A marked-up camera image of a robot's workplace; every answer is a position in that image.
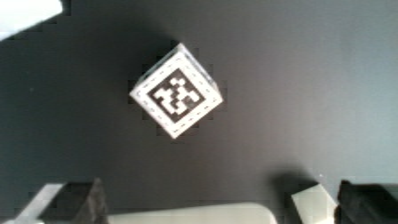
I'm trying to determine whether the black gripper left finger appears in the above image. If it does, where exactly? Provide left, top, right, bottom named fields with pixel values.
left=15, top=177, right=111, bottom=224

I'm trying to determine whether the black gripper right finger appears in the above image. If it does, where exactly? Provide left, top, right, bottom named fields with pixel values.
left=290, top=179, right=398, bottom=224

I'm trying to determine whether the white chair back part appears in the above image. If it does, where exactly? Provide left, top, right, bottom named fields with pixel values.
left=109, top=202, right=278, bottom=224

